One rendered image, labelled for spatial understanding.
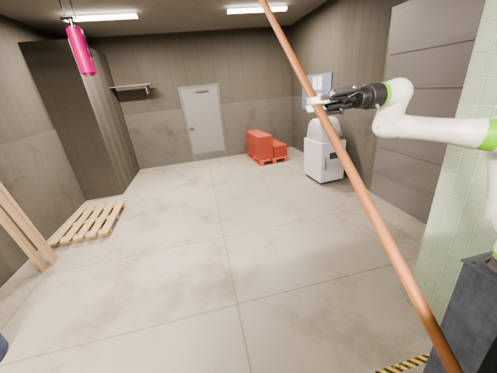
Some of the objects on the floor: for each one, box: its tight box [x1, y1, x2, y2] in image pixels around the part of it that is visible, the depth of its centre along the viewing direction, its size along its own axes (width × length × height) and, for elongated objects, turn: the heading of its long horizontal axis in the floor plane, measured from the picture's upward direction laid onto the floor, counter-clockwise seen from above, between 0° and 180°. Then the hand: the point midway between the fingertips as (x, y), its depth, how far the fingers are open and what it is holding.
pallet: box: [48, 200, 126, 247], centre depth 412 cm, size 126×91×12 cm
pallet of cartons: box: [246, 130, 288, 167], centre depth 669 cm, size 93×130×78 cm
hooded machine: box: [304, 116, 346, 185], centre depth 482 cm, size 76×60×131 cm
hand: (316, 103), depth 82 cm, fingers closed on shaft, 3 cm apart
